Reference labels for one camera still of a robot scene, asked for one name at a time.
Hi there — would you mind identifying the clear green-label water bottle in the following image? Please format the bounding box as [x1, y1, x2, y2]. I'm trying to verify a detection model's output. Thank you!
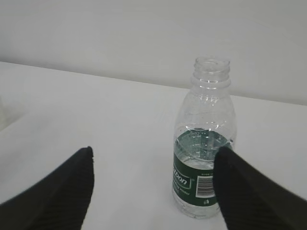
[172, 57, 237, 219]

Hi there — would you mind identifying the white paper cup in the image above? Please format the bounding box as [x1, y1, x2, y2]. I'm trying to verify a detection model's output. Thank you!
[0, 100, 6, 131]

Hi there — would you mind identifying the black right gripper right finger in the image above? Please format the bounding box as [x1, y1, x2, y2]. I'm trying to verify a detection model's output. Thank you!
[213, 147, 307, 230]

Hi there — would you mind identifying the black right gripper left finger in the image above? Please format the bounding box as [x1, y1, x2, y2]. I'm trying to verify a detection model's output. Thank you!
[0, 146, 94, 230]

